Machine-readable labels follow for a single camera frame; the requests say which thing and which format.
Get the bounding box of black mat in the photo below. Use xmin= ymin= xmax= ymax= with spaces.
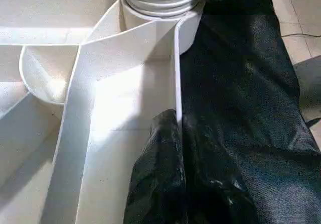
xmin=179 ymin=0 xmax=321 ymax=224

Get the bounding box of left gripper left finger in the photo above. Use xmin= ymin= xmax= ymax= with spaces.
xmin=122 ymin=109 xmax=188 ymax=224

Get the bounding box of white plastic table leg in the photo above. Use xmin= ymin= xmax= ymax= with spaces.
xmin=122 ymin=0 xmax=202 ymax=18

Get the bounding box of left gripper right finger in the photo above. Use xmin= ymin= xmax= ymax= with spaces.
xmin=182 ymin=116 xmax=259 ymax=224

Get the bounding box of white plastic table top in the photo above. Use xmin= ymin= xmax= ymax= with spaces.
xmin=0 ymin=0 xmax=204 ymax=224

